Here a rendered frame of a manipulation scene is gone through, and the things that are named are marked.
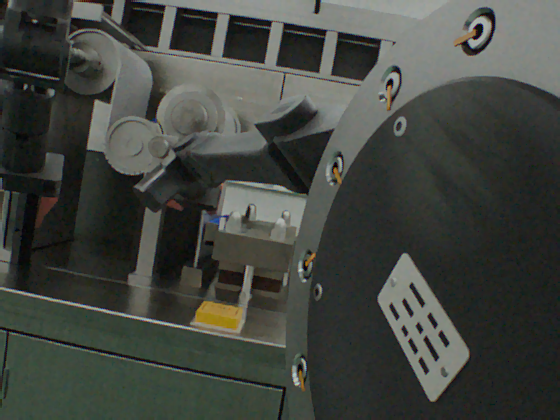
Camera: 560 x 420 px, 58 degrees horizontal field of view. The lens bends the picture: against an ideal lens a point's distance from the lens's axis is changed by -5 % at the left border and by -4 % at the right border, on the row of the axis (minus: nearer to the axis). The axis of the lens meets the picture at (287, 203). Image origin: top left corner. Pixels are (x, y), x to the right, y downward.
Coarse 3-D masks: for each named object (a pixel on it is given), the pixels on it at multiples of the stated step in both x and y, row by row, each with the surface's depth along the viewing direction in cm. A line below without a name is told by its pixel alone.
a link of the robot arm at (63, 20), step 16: (16, 0) 54; (32, 0) 54; (48, 0) 55; (64, 0) 56; (16, 16) 54; (32, 16) 57; (48, 16) 55; (64, 16) 56; (16, 32) 54; (32, 32) 55; (48, 32) 56; (64, 32) 56; (0, 48) 54; (16, 48) 55; (32, 48) 55; (48, 48) 56; (0, 64) 56; (16, 64) 56; (32, 64) 56; (48, 64) 57
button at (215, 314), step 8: (208, 304) 91; (216, 304) 92; (224, 304) 92; (200, 312) 86; (208, 312) 86; (216, 312) 87; (224, 312) 88; (232, 312) 89; (240, 312) 90; (200, 320) 86; (208, 320) 86; (216, 320) 86; (224, 320) 86; (232, 320) 86; (240, 320) 91; (232, 328) 86
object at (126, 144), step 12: (120, 120) 112; (132, 120) 112; (144, 120) 112; (108, 132) 112; (120, 132) 113; (132, 132) 113; (144, 132) 113; (156, 132) 112; (108, 144) 112; (120, 144) 113; (132, 144) 113; (144, 144) 113; (108, 156) 112; (120, 156) 113; (132, 156) 113; (144, 156) 113; (120, 168) 112; (132, 168) 113
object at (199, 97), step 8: (176, 96) 111; (184, 96) 111; (192, 96) 111; (200, 96) 111; (168, 104) 111; (176, 104) 111; (208, 104) 111; (168, 112) 111; (208, 112) 111; (216, 112) 111; (168, 120) 111; (208, 120) 111; (216, 120) 111; (168, 128) 111; (208, 128) 111; (176, 136) 111; (184, 136) 111
